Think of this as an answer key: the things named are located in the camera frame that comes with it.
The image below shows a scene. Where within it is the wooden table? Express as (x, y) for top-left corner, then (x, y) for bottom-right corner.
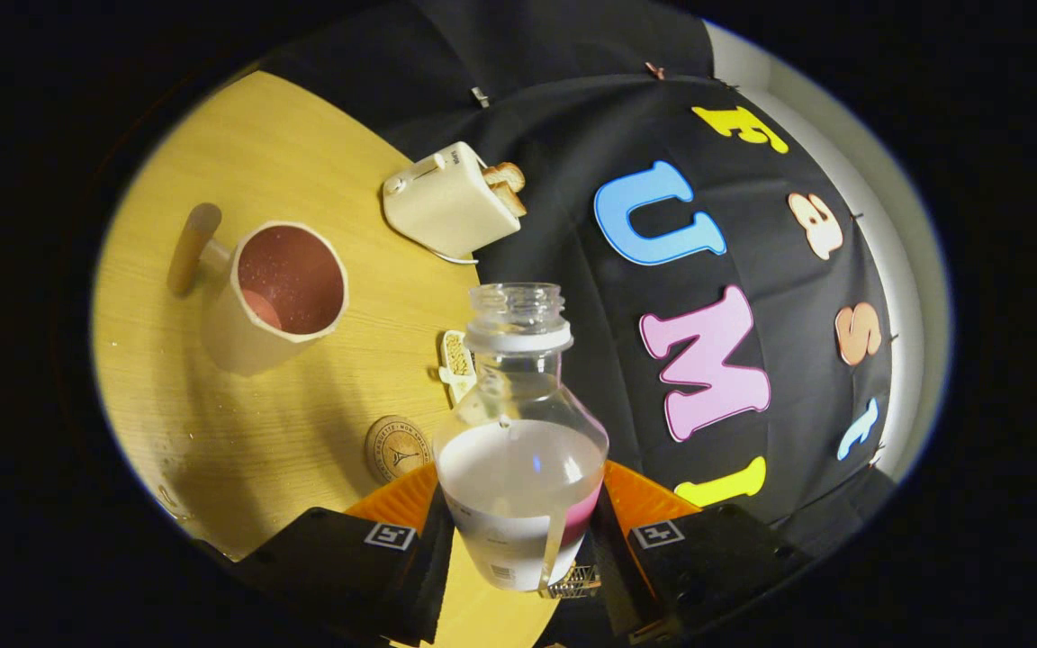
(91, 70), (564, 648)

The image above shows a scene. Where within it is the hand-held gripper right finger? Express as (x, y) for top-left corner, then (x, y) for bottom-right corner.
(591, 459), (812, 647)

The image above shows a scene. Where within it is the round cork coaster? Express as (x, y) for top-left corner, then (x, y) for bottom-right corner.
(365, 415), (435, 487)

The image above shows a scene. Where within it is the white divided dish of beans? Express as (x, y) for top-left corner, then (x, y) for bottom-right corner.
(437, 329), (479, 406)

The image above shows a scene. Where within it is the white toaster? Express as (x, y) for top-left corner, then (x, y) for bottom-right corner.
(382, 141), (521, 262)

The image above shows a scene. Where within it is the beige cup with wooden handle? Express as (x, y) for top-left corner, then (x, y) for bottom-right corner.
(167, 203), (350, 376)

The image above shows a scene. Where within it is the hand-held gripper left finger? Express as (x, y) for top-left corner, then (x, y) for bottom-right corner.
(212, 463), (456, 647)

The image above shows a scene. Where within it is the clear juice bottle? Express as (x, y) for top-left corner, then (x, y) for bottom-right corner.
(433, 282), (610, 593)

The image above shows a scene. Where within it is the black backdrop cloth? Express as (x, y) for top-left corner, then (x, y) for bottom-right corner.
(257, 0), (897, 648)

